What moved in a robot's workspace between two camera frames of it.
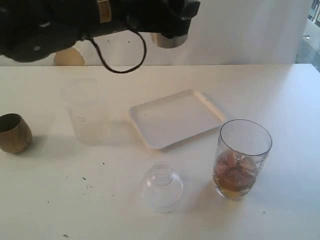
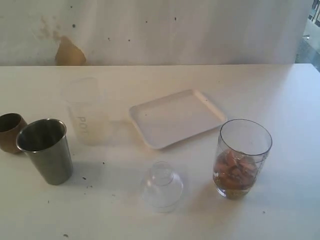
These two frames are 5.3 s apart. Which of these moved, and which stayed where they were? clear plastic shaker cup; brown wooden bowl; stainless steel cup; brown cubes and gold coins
Moved: stainless steel cup
Stayed: brown wooden bowl; clear plastic shaker cup; brown cubes and gold coins
